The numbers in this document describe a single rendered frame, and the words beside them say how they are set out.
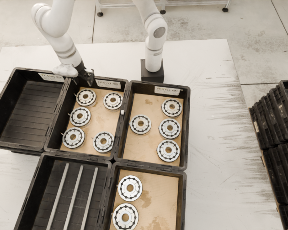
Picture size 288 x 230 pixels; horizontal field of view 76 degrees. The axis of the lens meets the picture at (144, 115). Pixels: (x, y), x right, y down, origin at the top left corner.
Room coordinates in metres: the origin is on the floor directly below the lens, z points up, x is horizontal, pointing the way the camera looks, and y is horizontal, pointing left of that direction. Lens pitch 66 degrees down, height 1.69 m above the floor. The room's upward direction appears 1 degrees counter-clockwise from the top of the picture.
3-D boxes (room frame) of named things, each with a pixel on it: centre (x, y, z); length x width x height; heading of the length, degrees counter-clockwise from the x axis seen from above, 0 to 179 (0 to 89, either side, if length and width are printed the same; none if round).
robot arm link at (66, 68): (0.46, 0.27, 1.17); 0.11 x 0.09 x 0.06; 170
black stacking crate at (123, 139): (0.31, -0.05, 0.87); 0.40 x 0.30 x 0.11; 171
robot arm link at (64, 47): (0.48, 0.27, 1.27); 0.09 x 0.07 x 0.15; 49
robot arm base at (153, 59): (0.72, -0.06, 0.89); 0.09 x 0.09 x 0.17; 0
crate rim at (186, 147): (0.31, -0.05, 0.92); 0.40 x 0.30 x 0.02; 171
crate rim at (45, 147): (0.36, 0.25, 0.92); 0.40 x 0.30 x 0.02; 171
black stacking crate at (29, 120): (0.41, 0.54, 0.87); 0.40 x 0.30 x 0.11; 171
